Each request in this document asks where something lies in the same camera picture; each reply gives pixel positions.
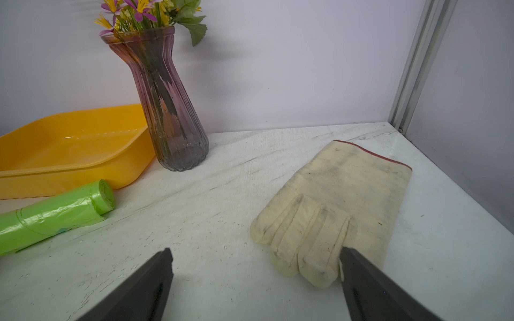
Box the purple glass vase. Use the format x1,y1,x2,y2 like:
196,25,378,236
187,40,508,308
101,27,210,172

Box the aluminium corner frame post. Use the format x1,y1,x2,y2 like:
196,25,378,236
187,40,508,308
388,0,457,135

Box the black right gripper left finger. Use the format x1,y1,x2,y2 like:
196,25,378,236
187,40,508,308
79,248,173,320

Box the orange plastic storage box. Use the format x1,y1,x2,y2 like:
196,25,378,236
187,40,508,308
1,104,155,199

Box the cream work glove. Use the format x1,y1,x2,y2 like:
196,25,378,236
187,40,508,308
250,140,412,289

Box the yellow purple artificial flowers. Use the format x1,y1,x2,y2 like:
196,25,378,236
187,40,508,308
95,0,207,46

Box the green trash bag roll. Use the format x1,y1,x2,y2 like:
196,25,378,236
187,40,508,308
1,179,115,255

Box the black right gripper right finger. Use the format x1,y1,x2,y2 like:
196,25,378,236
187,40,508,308
340,247,440,321

